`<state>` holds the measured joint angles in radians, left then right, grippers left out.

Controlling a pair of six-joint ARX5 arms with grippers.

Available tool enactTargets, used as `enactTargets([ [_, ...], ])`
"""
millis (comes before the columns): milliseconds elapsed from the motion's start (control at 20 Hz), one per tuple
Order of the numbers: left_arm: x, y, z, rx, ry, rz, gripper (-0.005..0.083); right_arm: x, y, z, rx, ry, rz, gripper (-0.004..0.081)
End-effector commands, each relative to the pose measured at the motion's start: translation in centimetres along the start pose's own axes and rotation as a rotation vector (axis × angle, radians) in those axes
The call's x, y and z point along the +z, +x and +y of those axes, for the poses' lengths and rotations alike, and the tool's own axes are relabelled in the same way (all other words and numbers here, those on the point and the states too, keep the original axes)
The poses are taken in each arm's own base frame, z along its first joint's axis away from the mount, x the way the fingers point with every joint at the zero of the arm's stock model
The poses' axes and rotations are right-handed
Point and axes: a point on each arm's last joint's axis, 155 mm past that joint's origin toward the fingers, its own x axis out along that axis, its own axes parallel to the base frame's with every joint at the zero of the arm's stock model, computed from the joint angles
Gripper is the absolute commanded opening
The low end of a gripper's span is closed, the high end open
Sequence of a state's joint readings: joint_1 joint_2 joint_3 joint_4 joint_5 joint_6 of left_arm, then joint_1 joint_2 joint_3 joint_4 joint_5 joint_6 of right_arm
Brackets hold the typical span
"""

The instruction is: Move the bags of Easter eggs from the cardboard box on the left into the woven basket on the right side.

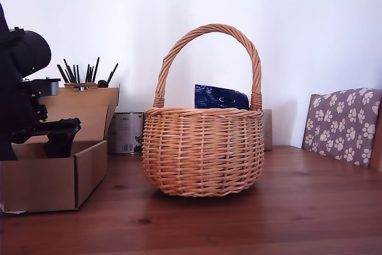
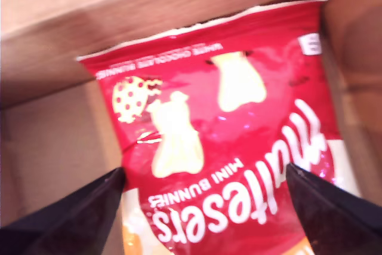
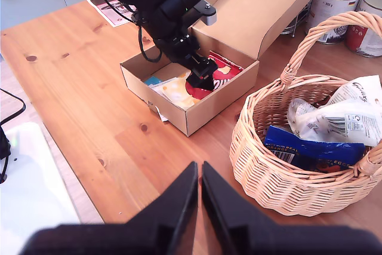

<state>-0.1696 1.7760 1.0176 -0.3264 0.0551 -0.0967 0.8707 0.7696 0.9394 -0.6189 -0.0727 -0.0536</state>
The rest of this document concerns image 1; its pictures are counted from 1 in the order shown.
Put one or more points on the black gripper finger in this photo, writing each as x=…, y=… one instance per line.
x=6, y=153
x=59, y=146

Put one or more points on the blue Terry's egg bag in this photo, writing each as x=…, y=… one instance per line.
x=221, y=98

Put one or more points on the brown cardboard box with lid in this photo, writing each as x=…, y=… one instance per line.
x=44, y=183

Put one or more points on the cardboard stick holder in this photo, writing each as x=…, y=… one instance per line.
x=80, y=85

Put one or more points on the white paper scrap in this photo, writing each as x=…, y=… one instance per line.
x=16, y=213

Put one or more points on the tin can with paper label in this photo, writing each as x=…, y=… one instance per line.
x=128, y=135

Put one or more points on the thin black stick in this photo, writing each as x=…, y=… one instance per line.
x=87, y=73
x=63, y=75
x=78, y=74
x=69, y=71
x=112, y=73
x=96, y=70

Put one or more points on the small black knob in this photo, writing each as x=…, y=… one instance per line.
x=102, y=83

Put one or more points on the paw print chair cover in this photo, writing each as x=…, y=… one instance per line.
x=343, y=123

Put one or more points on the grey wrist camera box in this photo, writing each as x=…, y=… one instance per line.
x=53, y=87

